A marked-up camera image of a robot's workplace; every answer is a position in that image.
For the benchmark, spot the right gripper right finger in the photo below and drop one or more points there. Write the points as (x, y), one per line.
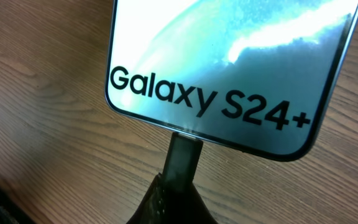
(161, 205)

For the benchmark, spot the Galaxy S24+ smartphone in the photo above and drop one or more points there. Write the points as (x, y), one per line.
(255, 76)

